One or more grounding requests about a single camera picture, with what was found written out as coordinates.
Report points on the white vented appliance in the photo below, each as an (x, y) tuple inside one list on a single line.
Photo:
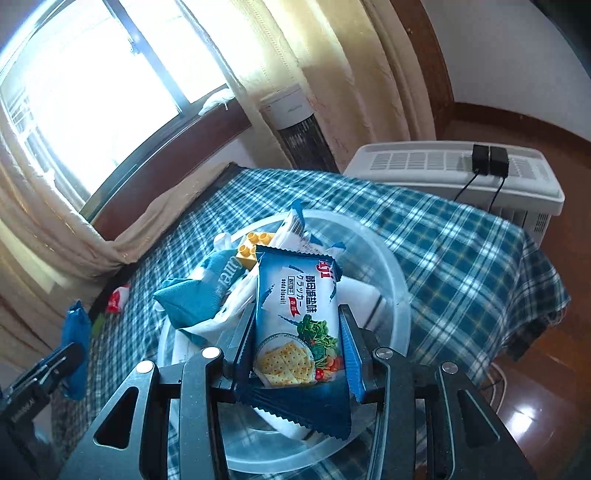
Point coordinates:
[(415, 170)]

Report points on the white tower fan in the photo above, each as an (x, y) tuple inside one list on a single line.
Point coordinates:
[(300, 134)]

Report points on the orange yellow toy block house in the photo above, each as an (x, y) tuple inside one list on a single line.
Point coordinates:
[(251, 251)]

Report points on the blue sock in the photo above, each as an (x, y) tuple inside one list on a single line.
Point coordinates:
[(194, 295)]

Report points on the green small packet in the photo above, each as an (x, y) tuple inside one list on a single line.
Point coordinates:
[(98, 325)]

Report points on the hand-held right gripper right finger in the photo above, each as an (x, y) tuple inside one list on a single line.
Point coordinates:
[(353, 364)]

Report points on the clear plastic bowl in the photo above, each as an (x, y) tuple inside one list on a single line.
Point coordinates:
[(390, 286)]

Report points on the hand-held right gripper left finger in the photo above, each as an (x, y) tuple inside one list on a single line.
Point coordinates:
[(242, 344)]

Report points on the red snack packet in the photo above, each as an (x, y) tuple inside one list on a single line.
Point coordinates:
[(117, 300)]

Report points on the long beige curtain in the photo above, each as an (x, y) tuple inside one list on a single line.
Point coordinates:
[(41, 230), (332, 60)]

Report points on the window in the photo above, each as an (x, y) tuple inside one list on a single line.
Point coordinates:
[(92, 92)]

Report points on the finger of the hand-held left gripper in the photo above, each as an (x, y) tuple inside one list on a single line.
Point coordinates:
[(51, 367)]

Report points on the brown wooden window sill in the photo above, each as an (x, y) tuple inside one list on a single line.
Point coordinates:
[(194, 147)]

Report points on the white cloth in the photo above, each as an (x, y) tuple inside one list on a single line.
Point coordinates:
[(214, 101)]

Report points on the blue cracker packet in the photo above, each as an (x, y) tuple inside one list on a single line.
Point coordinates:
[(295, 314)]

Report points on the white printed plastic packet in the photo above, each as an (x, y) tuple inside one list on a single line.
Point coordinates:
[(288, 233)]

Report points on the black power adapter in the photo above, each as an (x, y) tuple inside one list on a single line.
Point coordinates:
[(499, 160), (480, 159)]

